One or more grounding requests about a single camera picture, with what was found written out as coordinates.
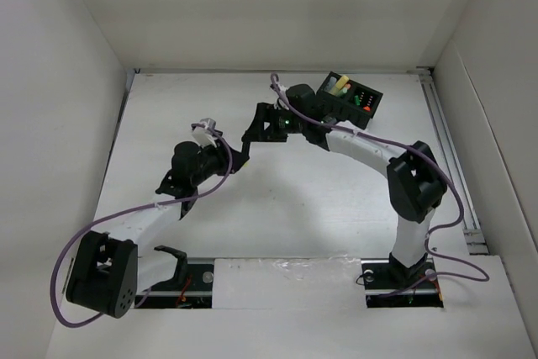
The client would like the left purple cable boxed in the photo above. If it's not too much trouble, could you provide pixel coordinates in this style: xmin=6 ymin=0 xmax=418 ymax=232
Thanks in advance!
xmin=49 ymin=122 xmax=235 ymax=329

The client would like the yellow pastel highlighter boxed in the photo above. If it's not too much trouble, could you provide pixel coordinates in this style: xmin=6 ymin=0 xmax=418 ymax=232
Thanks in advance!
xmin=330 ymin=75 xmax=349 ymax=94

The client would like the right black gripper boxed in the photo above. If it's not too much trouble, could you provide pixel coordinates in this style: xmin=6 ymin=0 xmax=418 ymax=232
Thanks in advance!
xmin=242 ymin=102 xmax=307 ymax=142

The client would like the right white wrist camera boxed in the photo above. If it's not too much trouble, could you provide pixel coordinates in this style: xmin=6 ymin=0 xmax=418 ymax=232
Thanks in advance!
xmin=271 ymin=84 xmax=287 ymax=99

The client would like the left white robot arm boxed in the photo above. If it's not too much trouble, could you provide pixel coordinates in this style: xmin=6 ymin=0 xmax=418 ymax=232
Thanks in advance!
xmin=66 ymin=140 xmax=250 ymax=319

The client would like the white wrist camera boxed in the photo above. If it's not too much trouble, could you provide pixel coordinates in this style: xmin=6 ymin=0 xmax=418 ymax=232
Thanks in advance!
xmin=271 ymin=84 xmax=287 ymax=99
xmin=191 ymin=118 xmax=217 ymax=148

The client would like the black two-compartment organizer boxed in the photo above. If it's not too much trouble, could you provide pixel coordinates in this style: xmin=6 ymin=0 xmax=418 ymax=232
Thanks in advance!
xmin=316 ymin=71 xmax=383 ymax=129

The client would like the purple cable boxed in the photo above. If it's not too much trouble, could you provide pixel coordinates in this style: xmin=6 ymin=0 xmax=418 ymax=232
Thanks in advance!
xmin=49 ymin=122 xmax=235 ymax=329
xmin=268 ymin=72 xmax=491 ymax=298

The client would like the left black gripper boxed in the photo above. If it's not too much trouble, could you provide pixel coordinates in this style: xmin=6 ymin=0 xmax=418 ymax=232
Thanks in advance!
xmin=190 ymin=138 xmax=247 ymax=187

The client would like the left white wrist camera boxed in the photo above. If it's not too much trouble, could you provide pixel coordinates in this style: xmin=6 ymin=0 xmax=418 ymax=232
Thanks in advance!
xmin=191 ymin=118 xmax=217 ymax=148

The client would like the blue pastel highlighter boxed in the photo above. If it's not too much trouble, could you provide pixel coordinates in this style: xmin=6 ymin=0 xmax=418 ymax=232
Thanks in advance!
xmin=327 ymin=77 xmax=337 ymax=91

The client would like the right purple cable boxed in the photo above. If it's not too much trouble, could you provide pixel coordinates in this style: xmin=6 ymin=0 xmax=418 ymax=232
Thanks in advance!
xmin=268 ymin=72 xmax=491 ymax=298

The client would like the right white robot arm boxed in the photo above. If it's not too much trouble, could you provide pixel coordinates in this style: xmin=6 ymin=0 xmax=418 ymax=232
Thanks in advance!
xmin=241 ymin=84 xmax=447 ymax=288

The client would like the aluminium side rail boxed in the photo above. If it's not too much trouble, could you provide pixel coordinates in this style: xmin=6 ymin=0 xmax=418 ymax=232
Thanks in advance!
xmin=417 ymin=69 xmax=489 ymax=256

